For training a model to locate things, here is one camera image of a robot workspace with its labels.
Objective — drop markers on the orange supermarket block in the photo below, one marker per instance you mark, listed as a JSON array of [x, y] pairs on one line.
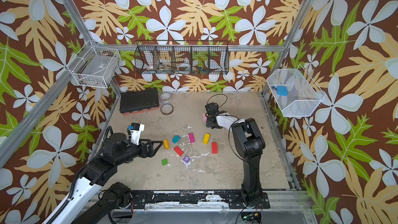
[[166, 144]]

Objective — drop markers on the blue object in basket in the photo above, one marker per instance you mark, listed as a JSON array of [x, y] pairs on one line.
[[281, 90]]

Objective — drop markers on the magenta block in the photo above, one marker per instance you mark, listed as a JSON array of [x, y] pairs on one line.
[[191, 137]]

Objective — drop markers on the yellow arch block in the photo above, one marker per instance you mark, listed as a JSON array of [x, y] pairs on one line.
[[206, 138]]

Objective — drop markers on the black wire basket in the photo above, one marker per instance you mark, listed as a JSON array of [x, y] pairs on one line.
[[185, 57]]

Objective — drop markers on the green square block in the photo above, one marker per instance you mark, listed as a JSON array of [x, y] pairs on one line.
[[164, 162]]

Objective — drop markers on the purple number nine cube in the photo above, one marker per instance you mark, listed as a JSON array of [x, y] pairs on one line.
[[186, 160]]

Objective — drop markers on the teal block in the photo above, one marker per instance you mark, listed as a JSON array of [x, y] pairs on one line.
[[176, 139]]

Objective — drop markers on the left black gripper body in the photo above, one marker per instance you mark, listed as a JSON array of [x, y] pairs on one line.
[[143, 153]]

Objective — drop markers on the white mesh basket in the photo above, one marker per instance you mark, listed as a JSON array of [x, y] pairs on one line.
[[304, 94]]

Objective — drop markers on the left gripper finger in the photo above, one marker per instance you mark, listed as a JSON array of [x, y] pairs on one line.
[[155, 144], [153, 152]]

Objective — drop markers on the red rectangular block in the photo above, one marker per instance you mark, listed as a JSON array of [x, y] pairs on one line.
[[178, 150]]

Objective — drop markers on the black tool case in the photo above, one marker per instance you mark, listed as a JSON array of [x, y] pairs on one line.
[[138, 101]]

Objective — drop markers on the red arch block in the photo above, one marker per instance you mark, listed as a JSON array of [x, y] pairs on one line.
[[214, 148]]

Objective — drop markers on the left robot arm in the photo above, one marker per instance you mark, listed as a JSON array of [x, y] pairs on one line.
[[88, 181]]

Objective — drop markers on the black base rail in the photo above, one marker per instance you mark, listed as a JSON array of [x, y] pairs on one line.
[[230, 199]]

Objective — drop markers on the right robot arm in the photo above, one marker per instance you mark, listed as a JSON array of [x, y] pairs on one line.
[[249, 145]]

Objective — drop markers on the clear plastic cup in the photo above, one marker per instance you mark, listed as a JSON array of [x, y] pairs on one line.
[[166, 98]]

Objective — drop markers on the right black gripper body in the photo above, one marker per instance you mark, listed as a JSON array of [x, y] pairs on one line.
[[210, 120]]

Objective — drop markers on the white wire basket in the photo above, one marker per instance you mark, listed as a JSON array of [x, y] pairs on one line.
[[94, 65]]

